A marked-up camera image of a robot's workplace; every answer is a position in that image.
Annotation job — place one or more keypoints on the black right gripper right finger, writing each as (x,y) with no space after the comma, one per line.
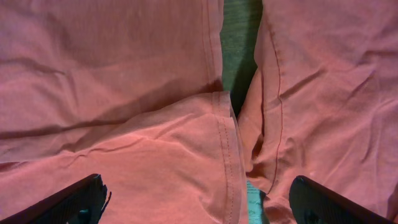
(312,203)

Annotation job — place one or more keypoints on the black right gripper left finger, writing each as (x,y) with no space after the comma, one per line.
(83,202)

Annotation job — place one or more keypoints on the orange McKinney soccer t-shirt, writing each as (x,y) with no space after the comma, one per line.
(129,90)

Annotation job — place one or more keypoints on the plain orange t-shirt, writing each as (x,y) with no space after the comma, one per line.
(323,103)

